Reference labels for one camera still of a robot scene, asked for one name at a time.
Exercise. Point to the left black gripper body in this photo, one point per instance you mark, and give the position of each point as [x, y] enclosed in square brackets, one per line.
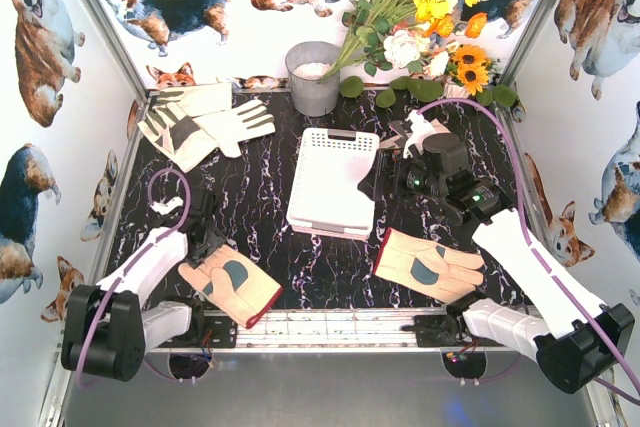
[208, 235]

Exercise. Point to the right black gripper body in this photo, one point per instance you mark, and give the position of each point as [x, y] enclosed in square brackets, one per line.
[379, 173]

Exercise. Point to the tan leather glove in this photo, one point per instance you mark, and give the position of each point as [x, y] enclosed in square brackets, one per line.
[234, 284]
[427, 267]

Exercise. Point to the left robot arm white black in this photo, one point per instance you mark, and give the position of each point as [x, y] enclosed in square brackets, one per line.
[107, 331]

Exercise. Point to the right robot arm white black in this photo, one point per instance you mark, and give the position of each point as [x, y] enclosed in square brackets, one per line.
[574, 337]

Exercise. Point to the white perforated storage basket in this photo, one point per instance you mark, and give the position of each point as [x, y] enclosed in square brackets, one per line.
[325, 199]

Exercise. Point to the white grey striped glove right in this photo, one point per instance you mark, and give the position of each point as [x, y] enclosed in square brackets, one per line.
[395, 134]

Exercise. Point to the white grey glove front-left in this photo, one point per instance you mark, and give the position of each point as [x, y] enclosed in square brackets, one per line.
[187, 138]

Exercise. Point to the white ribbed sunflower pot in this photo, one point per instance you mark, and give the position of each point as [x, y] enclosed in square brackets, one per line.
[453, 90]

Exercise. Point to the white green glove back-left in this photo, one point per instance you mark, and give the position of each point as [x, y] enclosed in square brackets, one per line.
[197, 100]

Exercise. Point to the grey metal bucket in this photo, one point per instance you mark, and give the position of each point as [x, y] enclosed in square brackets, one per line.
[314, 90]

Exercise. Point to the artificial flower bouquet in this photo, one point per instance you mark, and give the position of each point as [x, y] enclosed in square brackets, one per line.
[431, 41]

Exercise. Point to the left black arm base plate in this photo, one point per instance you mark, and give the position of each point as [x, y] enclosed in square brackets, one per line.
[218, 332]

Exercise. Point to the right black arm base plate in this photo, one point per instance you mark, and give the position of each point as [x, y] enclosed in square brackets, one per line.
[442, 331]

